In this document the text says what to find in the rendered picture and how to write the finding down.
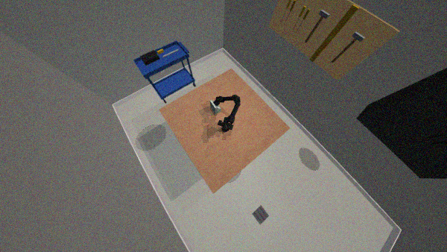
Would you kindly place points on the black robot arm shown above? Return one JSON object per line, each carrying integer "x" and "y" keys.
{"x": 231, "y": 117}

